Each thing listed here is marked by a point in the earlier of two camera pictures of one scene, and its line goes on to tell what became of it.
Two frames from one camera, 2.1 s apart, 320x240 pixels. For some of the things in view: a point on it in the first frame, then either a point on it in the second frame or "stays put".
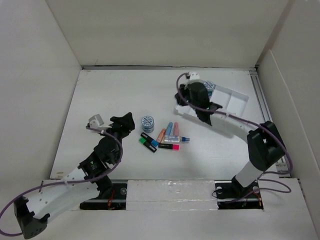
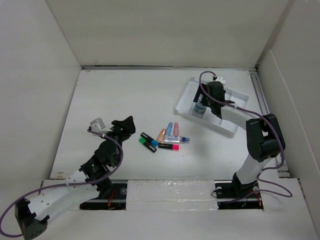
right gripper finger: [181, 98] to [199, 92]
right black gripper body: [185, 88] to [205, 88]
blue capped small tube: [169, 128] stays put
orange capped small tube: [161, 135] stays put
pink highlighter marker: [170, 146] stays put
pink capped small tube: [176, 129] stays put
